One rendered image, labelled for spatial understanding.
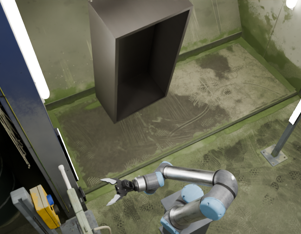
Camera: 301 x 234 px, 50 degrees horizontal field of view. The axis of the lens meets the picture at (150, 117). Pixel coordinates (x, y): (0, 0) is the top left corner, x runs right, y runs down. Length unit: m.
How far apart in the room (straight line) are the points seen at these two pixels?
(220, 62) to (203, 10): 0.67
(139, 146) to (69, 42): 1.35
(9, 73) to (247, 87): 2.99
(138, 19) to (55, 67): 1.71
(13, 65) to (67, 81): 2.14
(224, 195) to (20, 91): 1.10
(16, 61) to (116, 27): 0.74
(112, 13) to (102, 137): 1.65
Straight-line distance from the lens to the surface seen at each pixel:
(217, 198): 1.60
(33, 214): 1.61
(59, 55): 3.64
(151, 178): 1.93
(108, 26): 2.08
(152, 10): 2.19
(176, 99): 3.75
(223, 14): 4.40
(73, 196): 1.96
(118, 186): 1.90
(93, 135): 3.49
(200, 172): 1.83
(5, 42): 1.50
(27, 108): 1.78
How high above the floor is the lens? 2.91
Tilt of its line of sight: 53 degrees down
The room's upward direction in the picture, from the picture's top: straight up
